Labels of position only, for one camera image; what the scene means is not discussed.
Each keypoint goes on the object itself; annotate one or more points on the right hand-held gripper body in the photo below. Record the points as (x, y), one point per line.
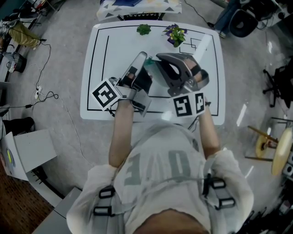
(169, 75)

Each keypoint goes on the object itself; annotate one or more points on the green succulent plant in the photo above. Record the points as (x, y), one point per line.
(143, 29)

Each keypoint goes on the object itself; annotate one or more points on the olive yellow bag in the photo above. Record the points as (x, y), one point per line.
(24, 35)

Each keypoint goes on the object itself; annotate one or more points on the black office chair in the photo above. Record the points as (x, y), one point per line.
(243, 24)

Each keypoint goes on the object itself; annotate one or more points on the person's right hand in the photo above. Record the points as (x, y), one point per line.
(202, 76)

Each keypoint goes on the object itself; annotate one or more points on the black chair wheel base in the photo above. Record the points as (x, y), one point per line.
(278, 84)

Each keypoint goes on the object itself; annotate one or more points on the black waste bin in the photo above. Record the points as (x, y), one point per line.
(20, 64)

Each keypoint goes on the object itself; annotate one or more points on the grey cabinet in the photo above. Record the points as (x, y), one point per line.
(59, 217)

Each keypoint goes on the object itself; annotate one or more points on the purple flower pot plant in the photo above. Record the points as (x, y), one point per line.
(176, 35)

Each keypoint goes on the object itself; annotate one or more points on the person's white printed t-shirt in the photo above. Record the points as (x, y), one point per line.
(160, 164)

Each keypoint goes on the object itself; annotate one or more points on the person's right forearm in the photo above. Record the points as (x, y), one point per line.
(209, 132)

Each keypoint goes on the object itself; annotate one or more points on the table with triangle-patterned cloth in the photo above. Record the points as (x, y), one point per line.
(160, 5)

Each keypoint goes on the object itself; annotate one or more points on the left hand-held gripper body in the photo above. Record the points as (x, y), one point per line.
(135, 96)

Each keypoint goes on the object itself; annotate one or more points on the person's left hand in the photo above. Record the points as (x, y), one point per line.
(130, 76)

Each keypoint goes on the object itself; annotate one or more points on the white power strip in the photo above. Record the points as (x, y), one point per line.
(38, 91)

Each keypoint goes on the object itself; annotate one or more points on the person's left forearm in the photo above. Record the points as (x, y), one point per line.
(120, 137)

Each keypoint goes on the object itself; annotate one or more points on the black plastic crate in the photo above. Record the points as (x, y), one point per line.
(139, 16)

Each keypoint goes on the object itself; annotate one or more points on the teal zip pouch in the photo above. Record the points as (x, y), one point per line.
(150, 61)

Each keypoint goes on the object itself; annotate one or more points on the white cardboard box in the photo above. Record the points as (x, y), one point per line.
(34, 150)

